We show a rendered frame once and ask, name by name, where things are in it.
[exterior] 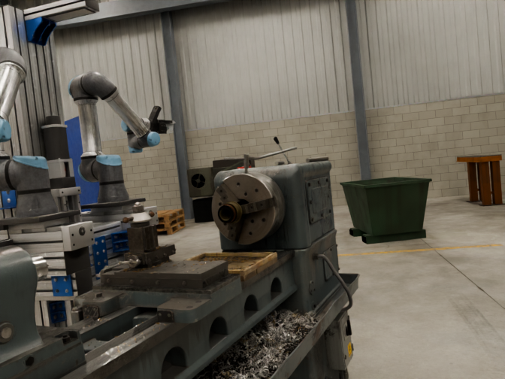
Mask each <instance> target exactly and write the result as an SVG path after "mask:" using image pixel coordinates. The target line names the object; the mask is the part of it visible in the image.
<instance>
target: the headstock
mask: <svg viewBox="0 0 505 379"><path fill-rule="evenodd" d="M330 170H331V163H330V162H329V161H328V160H325V161H318V162H302V163H295V164H289V165H276V166H274V165H272V166H265V167H258V168H248V173H249V172H257V173H261V174H265V175H267V176H268V177H270V178H271V179H272V180H274V181H275V182H276V183H277V185H278V186H279V188H280V189H281V191H282V193H283V196H284V199H285V203H286V212H285V216H284V220H283V222H282V224H281V226H280V228H279V229H278V230H277V231H276V232H275V233H274V234H273V235H271V236H269V237H267V238H265V239H263V240H261V241H258V242H256V243H254V244H238V242H236V241H230V240H228V239H227V238H226V237H225V236H224V235H223V234H222V233H221V232H220V231H219V237H220V245H221V249H222V250H300V249H305V248H308V247H309V246H310V245H311V243H312V242H313V241H315V240H316V239H318V238H320V237H321V236H323V235H324V234H326V233H327V232H330V231H331V230H332V229H335V228H334V212H333V204H332V195H331V179H330ZM242 173H245V169H238V170H230V171H220V172H219V173H218V174H217V175H216V176H215V178H214V186H215V190H216V188H217V187H218V186H220V185H221V184H222V183H223V180H225V179H226V178H227V177H229V176H232V175H234V174H242ZM277 233H278V234H277ZM265 245H266V246H265Z"/></svg>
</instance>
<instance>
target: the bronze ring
mask: <svg viewBox="0 0 505 379"><path fill-rule="evenodd" d="M242 214H243V211H242V208H241V206H240V205H239V204H238V203H237V202H227V203H226V204H224V205H223V206H221V207H220V208H219V210H218V218H219V219H220V221H222V222H223V223H237V222H238V221H239V220H240V219H241V217H242Z"/></svg>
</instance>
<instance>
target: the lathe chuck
mask: <svg viewBox="0 0 505 379"><path fill-rule="evenodd" d="M223 182H224V183H225V184H226V186H227V187H228V188H229V189H230V190H231V191H232V192H233V193H234V194H235V196H236V197H237V198H238V199H243V200H242V202H241V203H240V204H239V205H240V206H241V205H242V204H243V201H244V200H247V201H248V202H249V203H251V202H257V201H261V200H264V199H269V198H273V197H274V201H275V204H276V206H274V207H271V208H266V209H263V210H259V211H254V212H251V214H250V216H247V215H246V214H242V216H245V217H247V219H245V220H243V225H242V229H241V232H240V238H239V242H238V244H254V243H256V242H258V241H261V240H263V239H265V238H267V237H269V236H270V235H272V234H273V233H274V232H275V230H276V229H277V227H278V226H279V224H280V221H281V219H282V215H283V203H282V199H281V196H280V193H279V191H278V189H277V188H276V187H275V185H274V184H273V183H272V182H271V181H270V180H269V179H267V178H266V177H265V176H263V175H261V174H256V173H251V172H250V173H249V174H244V173H242V174H234V175H232V176H229V177H227V178H226V179H225V180H223ZM218 188H219V187H217V188H216V190H217V189H218ZM216 190H215V193H214V194H213V200H212V214H213V219H214V222H215V224H216V226H217V228H218V229H219V231H220V232H221V233H222V234H223V235H224V236H225V237H226V238H228V232H229V230H228V224H226V223H223V222H222V221H220V219H219V218H218V210H219V208H220V207H221V206H222V203H223V202H222V201H221V200H220V198H221V196H220V195H219V194H218V193H217V192H216ZM275 225H276V227H275V229H274V230H273V231H272V229H273V228H274V226H275ZM229 240H230V239H229ZM230 241H232V240H230Z"/></svg>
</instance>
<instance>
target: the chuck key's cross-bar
mask: <svg viewBox="0 0 505 379"><path fill-rule="evenodd" d="M296 149H298V148H297V147H292V148H289V149H285V150H281V151H277V152H275V153H269V154H267V155H264V156H259V157H249V160H257V159H263V158H266V157H269V156H274V155H277V154H280V153H285V152H288V151H290V150H296ZM224 160H245V159H244V157H224Z"/></svg>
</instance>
